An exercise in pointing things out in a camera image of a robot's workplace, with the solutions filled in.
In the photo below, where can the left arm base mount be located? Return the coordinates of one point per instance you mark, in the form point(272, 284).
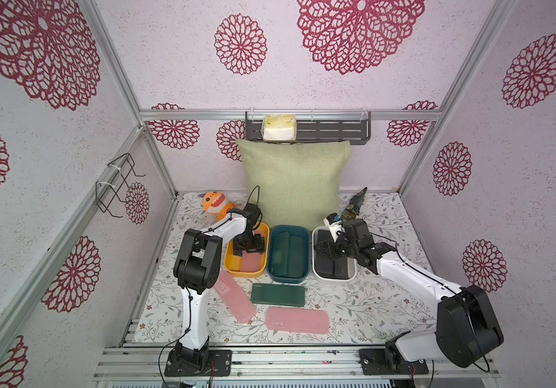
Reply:
point(203, 363)

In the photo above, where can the teal storage box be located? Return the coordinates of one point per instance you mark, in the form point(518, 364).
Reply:
point(292, 230)

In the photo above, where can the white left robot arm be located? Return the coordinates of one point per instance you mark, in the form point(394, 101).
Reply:
point(198, 266)

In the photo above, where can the black wire wall rack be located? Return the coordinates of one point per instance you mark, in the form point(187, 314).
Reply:
point(106, 192)

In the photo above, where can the dark green pencil case front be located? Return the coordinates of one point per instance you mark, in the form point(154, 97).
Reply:
point(278, 295)

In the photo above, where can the orange shark plush toy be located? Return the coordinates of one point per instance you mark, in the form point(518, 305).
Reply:
point(216, 203)

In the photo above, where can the tissue pack on shelf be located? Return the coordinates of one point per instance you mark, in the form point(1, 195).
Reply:
point(279, 128)

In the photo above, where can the yellow storage box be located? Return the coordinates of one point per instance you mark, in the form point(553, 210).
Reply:
point(232, 262)

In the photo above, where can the white storage box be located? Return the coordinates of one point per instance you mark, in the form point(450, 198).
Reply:
point(327, 281)

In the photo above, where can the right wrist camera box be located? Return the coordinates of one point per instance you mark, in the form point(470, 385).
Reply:
point(334, 224)

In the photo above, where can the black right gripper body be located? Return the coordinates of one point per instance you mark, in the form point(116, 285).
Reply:
point(329, 247)

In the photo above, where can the pink pencil case front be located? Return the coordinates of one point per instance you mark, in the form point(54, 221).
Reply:
point(297, 320)

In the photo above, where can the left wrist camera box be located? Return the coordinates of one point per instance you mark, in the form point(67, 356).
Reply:
point(253, 215)

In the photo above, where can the black pencil case front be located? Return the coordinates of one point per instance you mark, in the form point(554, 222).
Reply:
point(330, 258)

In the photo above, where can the dark wall shelf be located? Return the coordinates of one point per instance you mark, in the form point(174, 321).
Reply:
point(357, 132)

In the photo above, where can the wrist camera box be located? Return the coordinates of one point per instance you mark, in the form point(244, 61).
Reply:
point(253, 215)
point(334, 224)

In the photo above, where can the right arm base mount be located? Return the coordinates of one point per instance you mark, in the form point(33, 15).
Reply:
point(377, 362)

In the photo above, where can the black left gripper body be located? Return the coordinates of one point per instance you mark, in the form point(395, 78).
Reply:
point(249, 242)

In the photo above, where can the green pillow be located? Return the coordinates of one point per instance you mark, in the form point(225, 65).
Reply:
point(299, 183)

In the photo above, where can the floral table mat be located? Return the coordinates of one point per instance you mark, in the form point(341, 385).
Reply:
point(367, 310)

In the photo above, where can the pink pencil case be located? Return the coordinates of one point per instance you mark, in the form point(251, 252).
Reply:
point(297, 320)
point(251, 262)
point(234, 298)

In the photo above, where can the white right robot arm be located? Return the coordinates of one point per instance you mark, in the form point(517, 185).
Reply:
point(466, 327)

